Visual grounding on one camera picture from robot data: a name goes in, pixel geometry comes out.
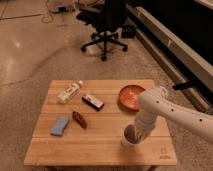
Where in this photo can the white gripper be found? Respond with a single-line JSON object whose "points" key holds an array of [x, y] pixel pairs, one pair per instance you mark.
{"points": [[142, 131]]}

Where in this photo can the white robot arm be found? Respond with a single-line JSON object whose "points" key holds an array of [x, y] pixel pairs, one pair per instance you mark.
{"points": [[154, 103]]}

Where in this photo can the orange bowl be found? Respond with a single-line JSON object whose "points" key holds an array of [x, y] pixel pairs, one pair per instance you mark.
{"points": [[128, 96]]}

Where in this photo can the black and white box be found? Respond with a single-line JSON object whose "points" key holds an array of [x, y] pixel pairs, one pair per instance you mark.
{"points": [[93, 101]]}

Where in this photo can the wooden table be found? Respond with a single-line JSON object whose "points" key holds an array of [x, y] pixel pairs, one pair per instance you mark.
{"points": [[100, 143]]}

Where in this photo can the brown snack packet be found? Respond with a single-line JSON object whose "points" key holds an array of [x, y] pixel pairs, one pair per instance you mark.
{"points": [[79, 118]]}

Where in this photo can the long white bench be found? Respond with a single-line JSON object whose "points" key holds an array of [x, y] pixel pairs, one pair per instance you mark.
{"points": [[191, 74]]}

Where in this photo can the white plastic bottle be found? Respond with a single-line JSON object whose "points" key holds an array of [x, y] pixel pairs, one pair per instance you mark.
{"points": [[69, 92]]}

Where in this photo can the blue sponge cloth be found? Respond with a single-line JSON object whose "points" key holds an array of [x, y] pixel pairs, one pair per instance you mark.
{"points": [[59, 126]]}

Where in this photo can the black office chair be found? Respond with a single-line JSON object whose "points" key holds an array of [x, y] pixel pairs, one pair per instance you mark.
{"points": [[106, 18]]}

